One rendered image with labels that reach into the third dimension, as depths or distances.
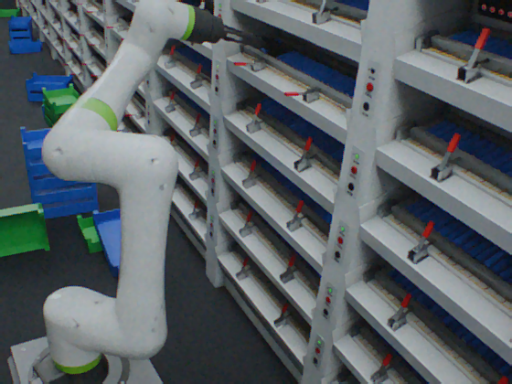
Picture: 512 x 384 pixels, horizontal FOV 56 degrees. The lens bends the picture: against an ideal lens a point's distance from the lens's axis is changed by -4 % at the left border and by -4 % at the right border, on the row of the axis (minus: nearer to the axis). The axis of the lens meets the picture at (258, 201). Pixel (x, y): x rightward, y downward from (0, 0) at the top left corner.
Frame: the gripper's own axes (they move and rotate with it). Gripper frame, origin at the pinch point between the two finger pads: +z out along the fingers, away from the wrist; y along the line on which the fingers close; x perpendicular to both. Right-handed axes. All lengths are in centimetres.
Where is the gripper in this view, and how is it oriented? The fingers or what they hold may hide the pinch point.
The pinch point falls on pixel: (265, 43)
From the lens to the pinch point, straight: 152.5
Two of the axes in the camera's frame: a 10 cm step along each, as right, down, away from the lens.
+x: -3.0, 8.8, 3.7
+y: -5.1, -4.8, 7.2
